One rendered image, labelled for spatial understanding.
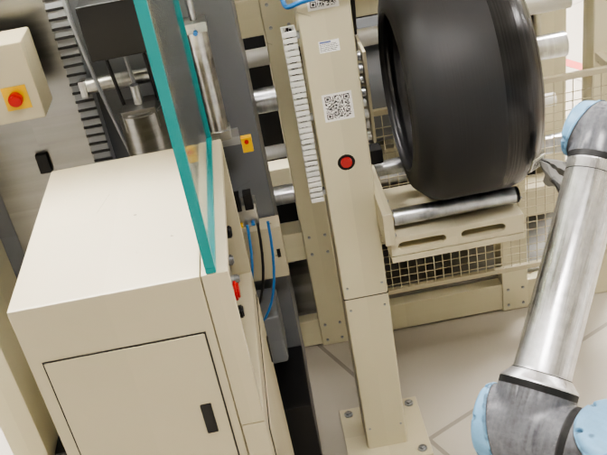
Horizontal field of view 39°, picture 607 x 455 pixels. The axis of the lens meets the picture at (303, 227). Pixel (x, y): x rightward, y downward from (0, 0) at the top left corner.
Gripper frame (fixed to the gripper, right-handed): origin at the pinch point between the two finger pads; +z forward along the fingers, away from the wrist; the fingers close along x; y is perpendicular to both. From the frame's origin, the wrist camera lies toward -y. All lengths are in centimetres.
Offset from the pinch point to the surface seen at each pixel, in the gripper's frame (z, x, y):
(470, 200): 8.3, -11.1, 19.1
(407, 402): -19, -42, 104
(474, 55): 28.6, -1.3, -19.7
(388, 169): 32, -8, 41
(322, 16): 63, -12, -11
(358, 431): -11, -61, 103
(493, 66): 23.7, -0.4, -19.4
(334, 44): 57, -13, -6
